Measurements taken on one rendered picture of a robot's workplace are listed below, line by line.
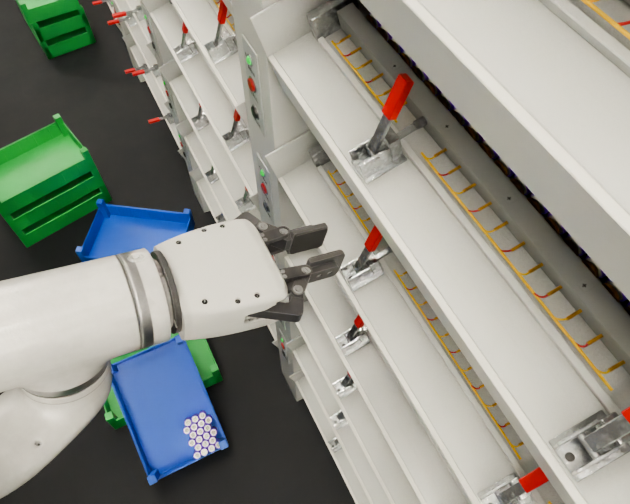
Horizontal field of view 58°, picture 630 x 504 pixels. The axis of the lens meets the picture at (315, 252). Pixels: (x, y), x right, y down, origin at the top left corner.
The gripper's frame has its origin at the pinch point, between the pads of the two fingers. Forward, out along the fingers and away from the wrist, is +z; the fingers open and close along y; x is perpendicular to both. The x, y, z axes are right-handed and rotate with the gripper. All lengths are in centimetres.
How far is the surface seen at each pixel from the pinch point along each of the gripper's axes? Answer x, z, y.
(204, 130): -43, 16, -68
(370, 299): -7.0, 7.1, 3.5
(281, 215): -16.0, 7.6, -17.7
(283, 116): 2.3, 4.3, -17.6
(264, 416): -99, 19, -18
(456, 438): -7.1, 7.0, 20.5
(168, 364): -94, 0, -39
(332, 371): -43.9, 16.2, -3.4
